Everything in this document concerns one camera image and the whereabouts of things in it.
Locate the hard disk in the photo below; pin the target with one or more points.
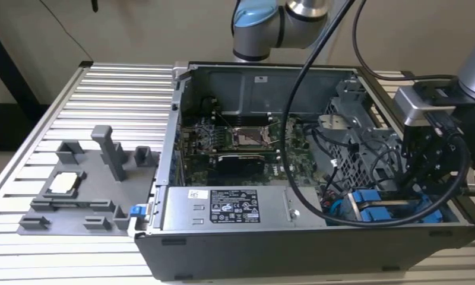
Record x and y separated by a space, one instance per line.
366 199

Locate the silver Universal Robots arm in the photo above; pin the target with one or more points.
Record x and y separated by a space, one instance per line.
258 38

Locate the grey metal disk bay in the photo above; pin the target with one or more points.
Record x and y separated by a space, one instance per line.
348 154

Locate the blue carrier in bay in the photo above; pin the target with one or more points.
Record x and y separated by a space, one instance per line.
374 215

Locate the green motherboard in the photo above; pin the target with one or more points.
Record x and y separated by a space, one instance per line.
300 161

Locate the CPU socket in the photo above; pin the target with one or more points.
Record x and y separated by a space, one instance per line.
247 139

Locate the black graphics card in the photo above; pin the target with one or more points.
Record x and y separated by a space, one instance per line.
238 169

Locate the black power supply label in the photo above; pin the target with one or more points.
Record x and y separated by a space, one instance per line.
235 206

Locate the thin metal locking lever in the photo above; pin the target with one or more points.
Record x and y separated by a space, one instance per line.
226 121

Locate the black open PC case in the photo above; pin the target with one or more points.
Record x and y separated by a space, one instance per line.
260 255

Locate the silver power supply unit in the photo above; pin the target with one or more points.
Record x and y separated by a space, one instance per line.
182 207

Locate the blue case latch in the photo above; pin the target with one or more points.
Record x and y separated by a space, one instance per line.
137 210

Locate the grey parts rack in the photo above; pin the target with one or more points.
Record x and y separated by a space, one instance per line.
99 184

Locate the silver CPU chip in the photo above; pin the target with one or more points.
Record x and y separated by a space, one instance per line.
65 181

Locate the small black hanging object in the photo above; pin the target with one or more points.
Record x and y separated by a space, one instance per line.
95 5

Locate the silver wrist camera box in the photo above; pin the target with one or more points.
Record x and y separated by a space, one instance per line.
410 104

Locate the black desk frame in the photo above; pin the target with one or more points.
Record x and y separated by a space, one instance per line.
8 74

